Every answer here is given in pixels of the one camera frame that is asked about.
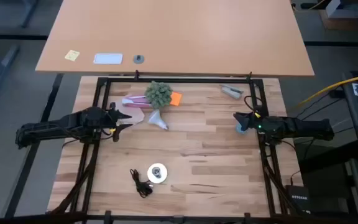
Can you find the pink paper packet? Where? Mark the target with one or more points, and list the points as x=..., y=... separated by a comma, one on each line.
x=134, y=101

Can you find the brown cardboard box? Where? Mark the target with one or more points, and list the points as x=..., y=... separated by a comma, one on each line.
x=337, y=24

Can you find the orange wooden desk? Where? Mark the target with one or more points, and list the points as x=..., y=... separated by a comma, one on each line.
x=179, y=37

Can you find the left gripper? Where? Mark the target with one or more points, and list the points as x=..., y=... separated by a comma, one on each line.
x=110, y=123

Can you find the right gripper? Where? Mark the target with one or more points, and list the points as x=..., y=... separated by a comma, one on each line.
x=258, y=124

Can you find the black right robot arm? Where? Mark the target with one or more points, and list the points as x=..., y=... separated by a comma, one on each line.
x=297, y=127

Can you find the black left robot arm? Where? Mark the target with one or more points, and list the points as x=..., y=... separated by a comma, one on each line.
x=57, y=126

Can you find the green potted plant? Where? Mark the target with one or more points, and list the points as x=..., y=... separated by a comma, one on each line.
x=158, y=94

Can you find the white reflector lightbulb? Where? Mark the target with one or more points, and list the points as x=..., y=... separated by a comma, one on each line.
x=155, y=118

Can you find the grey stapler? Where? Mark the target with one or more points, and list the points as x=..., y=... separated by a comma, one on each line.
x=232, y=91

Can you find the yellow sticky note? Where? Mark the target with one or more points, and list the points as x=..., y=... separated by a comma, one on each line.
x=72, y=55

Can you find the white card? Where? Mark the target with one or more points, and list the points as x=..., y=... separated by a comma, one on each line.
x=108, y=58

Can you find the small white box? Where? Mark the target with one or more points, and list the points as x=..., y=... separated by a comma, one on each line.
x=342, y=9

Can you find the black metal rig frame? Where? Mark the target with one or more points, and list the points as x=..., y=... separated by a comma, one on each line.
x=179, y=80

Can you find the orange sticky note pad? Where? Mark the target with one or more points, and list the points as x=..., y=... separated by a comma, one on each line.
x=176, y=99

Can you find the black Netgear network switch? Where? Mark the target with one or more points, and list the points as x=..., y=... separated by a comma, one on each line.
x=298, y=197

